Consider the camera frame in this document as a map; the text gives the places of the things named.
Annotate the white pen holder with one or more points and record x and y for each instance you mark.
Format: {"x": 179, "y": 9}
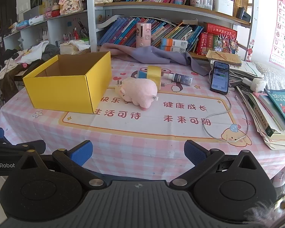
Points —
{"x": 223, "y": 4}

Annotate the cream tissue box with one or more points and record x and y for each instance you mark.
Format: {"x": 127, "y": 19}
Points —
{"x": 72, "y": 47}

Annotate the pile of books and papers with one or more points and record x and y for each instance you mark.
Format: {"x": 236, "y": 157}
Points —
{"x": 261, "y": 123}

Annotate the pink alphabet poster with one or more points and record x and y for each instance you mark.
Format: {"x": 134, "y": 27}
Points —
{"x": 283, "y": 33}

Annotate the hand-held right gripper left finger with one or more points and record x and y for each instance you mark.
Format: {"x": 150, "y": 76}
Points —
{"x": 82, "y": 150}

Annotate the yellow tape roll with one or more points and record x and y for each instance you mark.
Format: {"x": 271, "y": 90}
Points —
{"x": 154, "y": 76}

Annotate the pink and purple cloth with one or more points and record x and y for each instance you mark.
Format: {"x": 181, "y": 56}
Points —
{"x": 156, "y": 54}

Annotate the shiny colourful trinkets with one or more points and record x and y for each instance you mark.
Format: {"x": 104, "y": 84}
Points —
{"x": 226, "y": 44}

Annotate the row of leaning blue books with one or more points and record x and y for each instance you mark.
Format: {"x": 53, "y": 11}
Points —
{"x": 118, "y": 32}

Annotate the white shelf unit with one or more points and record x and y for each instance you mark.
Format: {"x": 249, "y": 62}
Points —
{"x": 54, "y": 28}

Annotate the teal children's book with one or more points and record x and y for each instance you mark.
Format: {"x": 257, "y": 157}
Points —
{"x": 281, "y": 106}

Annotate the white charger plug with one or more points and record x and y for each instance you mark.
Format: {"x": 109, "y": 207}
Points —
{"x": 119, "y": 84}

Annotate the black smartphone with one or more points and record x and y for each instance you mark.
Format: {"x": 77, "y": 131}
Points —
{"x": 219, "y": 77}

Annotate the yellow cardboard box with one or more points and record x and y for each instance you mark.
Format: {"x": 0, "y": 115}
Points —
{"x": 61, "y": 92}

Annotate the wooden bookshelf with white frame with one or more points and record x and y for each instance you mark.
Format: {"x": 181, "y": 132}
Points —
{"x": 91, "y": 16}

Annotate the stack of red dictionaries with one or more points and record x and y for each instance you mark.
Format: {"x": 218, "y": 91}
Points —
{"x": 216, "y": 38}

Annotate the pink checked tablecloth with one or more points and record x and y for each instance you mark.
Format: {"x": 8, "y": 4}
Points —
{"x": 156, "y": 128}

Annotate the orange and blue carton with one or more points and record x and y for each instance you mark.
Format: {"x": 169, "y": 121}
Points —
{"x": 174, "y": 42}
{"x": 173, "y": 49}

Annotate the fuzzy grey sleeve cuff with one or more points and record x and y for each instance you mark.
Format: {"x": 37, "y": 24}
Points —
{"x": 263, "y": 215}

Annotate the pile of clothes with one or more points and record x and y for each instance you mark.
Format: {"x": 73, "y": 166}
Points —
{"x": 30, "y": 54}

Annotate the brown paper notebook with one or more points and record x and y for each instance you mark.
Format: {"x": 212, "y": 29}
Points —
{"x": 224, "y": 57}

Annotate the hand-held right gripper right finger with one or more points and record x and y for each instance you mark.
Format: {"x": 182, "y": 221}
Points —
{"x": 194, "y": 150}

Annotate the black desk device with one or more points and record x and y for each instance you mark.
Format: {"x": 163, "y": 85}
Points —
{"x": 243, "y": 13}

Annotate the grey storage box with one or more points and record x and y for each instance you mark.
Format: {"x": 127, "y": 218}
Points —
{"x": 34, "y": 13}

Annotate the grey knitted blanket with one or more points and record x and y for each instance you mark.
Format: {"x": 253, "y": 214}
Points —
{"x": 275, "y": 76}

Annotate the white power adapter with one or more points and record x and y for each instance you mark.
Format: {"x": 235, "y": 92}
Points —
{"x": 257, "y": 84}

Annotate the pink plush pig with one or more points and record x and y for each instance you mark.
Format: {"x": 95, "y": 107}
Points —
{"x": 137, "y": 90}

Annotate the small spray bottle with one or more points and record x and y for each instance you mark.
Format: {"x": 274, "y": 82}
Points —
{"x": 180, "y": 78}

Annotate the pink cylindrical appliance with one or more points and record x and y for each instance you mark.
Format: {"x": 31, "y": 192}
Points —
{"x": 143, "y": 35}

